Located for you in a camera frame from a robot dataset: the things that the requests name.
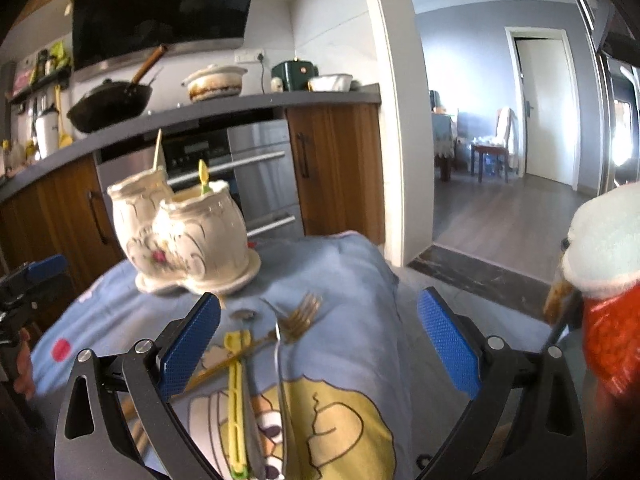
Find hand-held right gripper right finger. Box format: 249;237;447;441
415;287;588;480

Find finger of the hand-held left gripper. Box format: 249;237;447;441
0;254;69;306

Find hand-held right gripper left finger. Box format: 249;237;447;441
54;291;223;480

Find gold fork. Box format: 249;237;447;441
187;293;323;393

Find white ceramic double utensil holder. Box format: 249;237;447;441
107;166;262;296

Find person's left hand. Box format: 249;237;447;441
12;329;37;397

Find wooden cabinet door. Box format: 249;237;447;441
0;155;126;281
286;102;386;243

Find yellow-green plastic chopsticks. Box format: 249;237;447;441
224;331;251;480

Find silver fork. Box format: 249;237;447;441
259;297;294;478

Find blue cartoon printed blanket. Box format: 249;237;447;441
30;230;416;480

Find yellow spatula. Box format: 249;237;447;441
54;85;75;148

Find white kettle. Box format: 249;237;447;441
34;110;62;158

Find white and orange plush toy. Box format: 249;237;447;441
545;180;640;401

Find stainless steel built-in oven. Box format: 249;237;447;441
95;119;303;238

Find dining table with tablecloth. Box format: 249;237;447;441
430;91;460;181

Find dining chair with white cloth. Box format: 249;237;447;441
470;107;518;183

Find white room door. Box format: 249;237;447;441
515;37;581;186

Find black range hood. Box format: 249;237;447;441
71;0;263;83

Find white bowl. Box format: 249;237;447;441
307;74;354;92

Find green electric cooker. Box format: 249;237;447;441
271;58;321;93

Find stainless steel refrigerator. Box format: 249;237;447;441
557;0;640;196

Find black wok with wooden handle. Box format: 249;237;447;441
66;45;168;134

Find wall shelf with bottles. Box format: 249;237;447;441
7;40;73;103

